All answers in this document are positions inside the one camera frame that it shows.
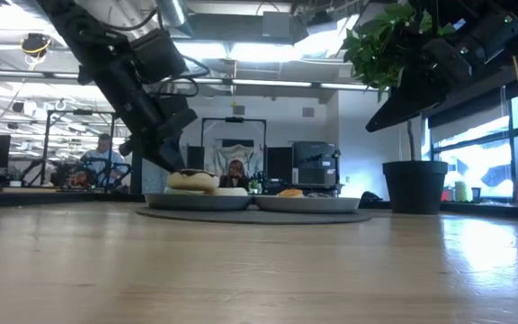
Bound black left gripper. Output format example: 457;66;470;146
105;58;200;174

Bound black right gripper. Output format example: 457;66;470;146
365;38;472;133

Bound large chocolate sprinkled donut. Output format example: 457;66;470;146
166;168;221;192

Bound mint green frosted donut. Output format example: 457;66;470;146
163;185;197;196

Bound large white frosted donut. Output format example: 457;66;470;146
209;186;250;197

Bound black panel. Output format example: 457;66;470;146
186;145;205;184
266;146;294;184

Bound grey blue partition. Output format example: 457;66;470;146
130;152;188;195

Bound dark grey round plate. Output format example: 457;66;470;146
144;192;254;212

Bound person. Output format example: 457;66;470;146
219;159;251;190
80;133;126;188

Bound green plant in black pot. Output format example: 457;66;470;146
342;0;450;216

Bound yellow container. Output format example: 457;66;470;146
453;179;470;203

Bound round grey woven placemat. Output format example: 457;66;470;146
135;205;373;225

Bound black equipment box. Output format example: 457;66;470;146
291;140;337;186

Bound light grey round plate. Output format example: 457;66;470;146
253;193;362;214

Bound black robot station frame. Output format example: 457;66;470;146
200;116;268;190
41;109;117;188

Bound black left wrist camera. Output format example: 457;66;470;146
129;28;189;86

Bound black aluminium table frame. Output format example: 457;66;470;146
0;191;518;222

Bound yellow ceiling cord reel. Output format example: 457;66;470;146
19;32;53;59

